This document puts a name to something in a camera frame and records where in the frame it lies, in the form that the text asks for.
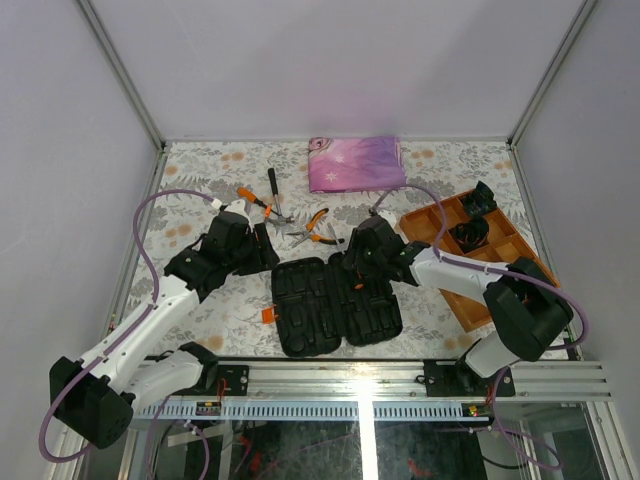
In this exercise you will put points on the black plastic tool case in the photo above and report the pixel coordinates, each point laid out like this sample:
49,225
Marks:
315,308

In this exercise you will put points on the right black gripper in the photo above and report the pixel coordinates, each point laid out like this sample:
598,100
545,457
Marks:
354,260

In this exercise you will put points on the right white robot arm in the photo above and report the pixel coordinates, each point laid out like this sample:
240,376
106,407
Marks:
527,310

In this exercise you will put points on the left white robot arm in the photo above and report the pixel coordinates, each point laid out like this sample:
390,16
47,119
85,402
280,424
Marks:
97,395

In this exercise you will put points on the orange handled long-nose pliers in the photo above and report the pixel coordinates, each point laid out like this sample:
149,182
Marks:
308,233

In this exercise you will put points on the small black handled hammer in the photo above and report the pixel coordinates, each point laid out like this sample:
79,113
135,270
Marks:
282,218

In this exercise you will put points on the black tape roll middle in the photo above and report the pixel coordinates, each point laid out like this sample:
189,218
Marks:
471,235

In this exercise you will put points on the black tape roll far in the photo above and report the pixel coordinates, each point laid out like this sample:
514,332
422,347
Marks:
479,201

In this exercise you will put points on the large black orange screwdriver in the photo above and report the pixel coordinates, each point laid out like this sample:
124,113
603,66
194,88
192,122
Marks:
358,281

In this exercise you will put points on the black tape roll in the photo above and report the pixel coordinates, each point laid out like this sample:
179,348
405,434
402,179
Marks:
479,201
471,235

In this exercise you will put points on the wooden compartment tray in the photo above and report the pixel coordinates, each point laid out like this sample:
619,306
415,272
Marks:
504,243

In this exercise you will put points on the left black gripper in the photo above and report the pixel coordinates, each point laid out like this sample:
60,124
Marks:
266,256

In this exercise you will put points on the folded purple cloth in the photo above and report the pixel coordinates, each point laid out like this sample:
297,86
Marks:
337,165

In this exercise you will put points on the aluminium front rail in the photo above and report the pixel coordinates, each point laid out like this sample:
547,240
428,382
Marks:
337,390

